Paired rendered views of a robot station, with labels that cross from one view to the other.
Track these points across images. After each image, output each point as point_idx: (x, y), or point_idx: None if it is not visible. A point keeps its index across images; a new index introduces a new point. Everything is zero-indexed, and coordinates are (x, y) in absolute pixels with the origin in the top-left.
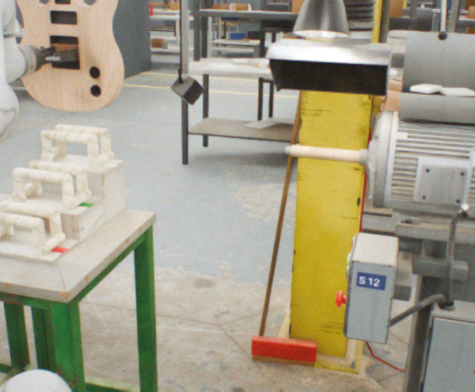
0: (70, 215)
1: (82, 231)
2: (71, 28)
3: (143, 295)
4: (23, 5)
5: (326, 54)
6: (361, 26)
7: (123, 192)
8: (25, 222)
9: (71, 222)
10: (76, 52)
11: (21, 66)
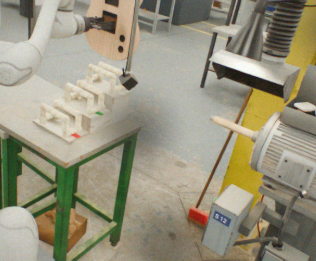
0: (87, 117)
1: (93, 128)
2: (114, 8)
3: (124, 169)
4: None
5: (246, 67)
6: (276, 53)
7: (126, 109)
8: (59, 116)
9: (87, 122)
10: (114, 24)
11: (73, 29)
